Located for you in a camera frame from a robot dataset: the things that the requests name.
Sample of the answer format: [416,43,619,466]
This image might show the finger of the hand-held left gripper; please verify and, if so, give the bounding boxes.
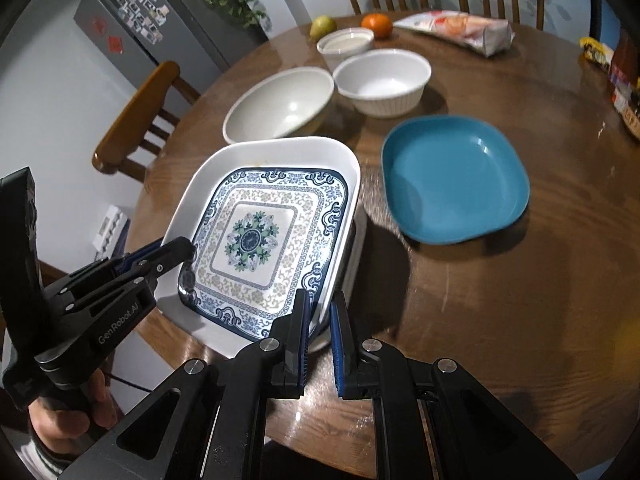
[122,240,167,265]
[61,237,197,312]

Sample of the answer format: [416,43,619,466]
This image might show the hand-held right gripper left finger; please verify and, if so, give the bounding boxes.
[87,287,313,480]

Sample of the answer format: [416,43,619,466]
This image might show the yellow snack packet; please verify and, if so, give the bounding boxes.
[580,37,616,73]

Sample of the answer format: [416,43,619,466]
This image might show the white ribbed bowl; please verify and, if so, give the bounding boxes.
[332,48,432,118]

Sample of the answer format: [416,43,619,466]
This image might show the white printed box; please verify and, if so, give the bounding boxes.
[92,205,131,262]

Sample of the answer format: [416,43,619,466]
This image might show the black cable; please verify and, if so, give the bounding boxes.
[106,374,157,394]

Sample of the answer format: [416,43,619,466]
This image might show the small white ramekin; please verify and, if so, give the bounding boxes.
[316,28,375,61]

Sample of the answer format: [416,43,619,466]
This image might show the orange fruit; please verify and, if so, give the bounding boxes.
[361,13,392,40]

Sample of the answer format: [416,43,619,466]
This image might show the teal blue plate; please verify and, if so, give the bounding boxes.
[381,115,531,246]

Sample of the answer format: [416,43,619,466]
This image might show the white square dish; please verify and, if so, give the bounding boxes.
[161,136,368,353]

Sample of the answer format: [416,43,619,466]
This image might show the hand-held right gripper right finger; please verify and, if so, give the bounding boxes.
[330,290,578,480]

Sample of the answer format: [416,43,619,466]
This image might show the person's left hand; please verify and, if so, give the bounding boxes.
[27,367,123,461]

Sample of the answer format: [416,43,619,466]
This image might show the white round plates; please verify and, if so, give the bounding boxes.
[222,66,335,145]

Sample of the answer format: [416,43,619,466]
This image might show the person's left forearm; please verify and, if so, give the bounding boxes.
[17,437,83,480]

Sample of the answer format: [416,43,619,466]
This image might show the blue patterned square plate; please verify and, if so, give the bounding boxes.
[177,166,349,343]

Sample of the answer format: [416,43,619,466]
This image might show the cluster of fridge photos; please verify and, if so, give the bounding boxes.
[102,0,168,44]

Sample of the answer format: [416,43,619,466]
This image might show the white snack bag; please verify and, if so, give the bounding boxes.
[392,10,516,57]

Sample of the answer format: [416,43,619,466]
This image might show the green pear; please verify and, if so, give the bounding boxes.
[309,16,335,41]

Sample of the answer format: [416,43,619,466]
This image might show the grey refrigerator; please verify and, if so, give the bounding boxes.
[74,0,271,92]

